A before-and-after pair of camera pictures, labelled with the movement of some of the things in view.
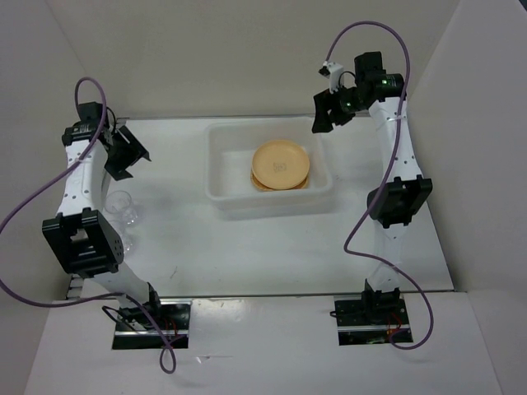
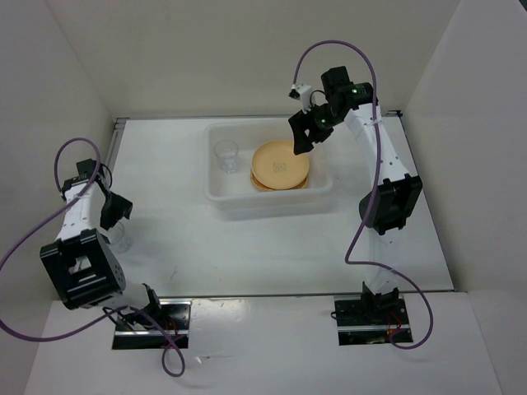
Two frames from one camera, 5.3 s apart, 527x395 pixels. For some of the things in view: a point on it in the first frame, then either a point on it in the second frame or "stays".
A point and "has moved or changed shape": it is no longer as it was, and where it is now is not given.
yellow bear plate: (262, 188) stays
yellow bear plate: (280, 164) stays
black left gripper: (135, 151) → (122, 207)
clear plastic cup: (118, 204) has moved or changed shape
